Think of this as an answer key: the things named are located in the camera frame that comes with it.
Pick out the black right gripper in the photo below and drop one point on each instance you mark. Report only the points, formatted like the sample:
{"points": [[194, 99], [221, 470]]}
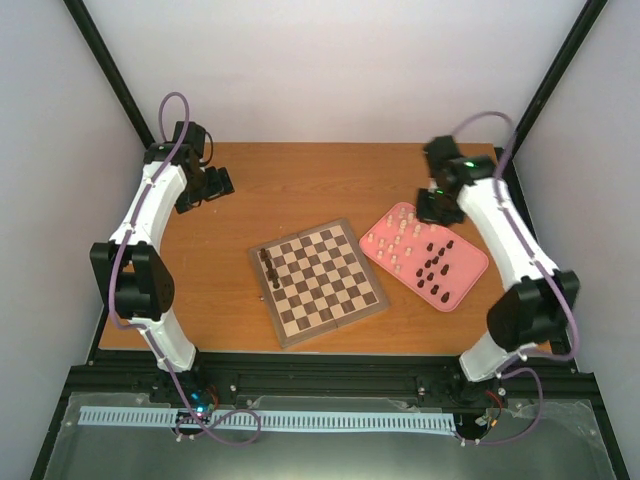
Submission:
{"points": [[423, 216]]}

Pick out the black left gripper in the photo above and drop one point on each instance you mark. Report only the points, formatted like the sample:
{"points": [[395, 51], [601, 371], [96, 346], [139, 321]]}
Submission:
{"points": [[220, 186]]}

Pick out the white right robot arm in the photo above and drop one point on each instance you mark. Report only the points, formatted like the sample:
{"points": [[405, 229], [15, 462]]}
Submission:
{"points": [[534, 316]]}

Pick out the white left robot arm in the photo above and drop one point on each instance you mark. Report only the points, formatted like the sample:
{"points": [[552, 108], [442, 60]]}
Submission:
{"points": [[135, 284]]}

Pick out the wooden chess board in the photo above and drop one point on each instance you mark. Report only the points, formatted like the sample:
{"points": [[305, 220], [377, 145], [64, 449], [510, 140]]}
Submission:
{"points": [[326, 282]]}

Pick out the pink plastic tray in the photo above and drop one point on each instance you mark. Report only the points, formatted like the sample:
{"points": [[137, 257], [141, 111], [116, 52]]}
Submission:
{"points": [[454, 264]]}

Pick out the black aluminium frame rail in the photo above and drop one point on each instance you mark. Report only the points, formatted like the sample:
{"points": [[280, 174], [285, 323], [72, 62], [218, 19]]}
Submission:
{"points": [[435, 381]]}

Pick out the light blue cable duct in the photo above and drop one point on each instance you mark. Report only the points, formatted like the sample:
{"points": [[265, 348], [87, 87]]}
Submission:
{"points": [[271, 421]]}

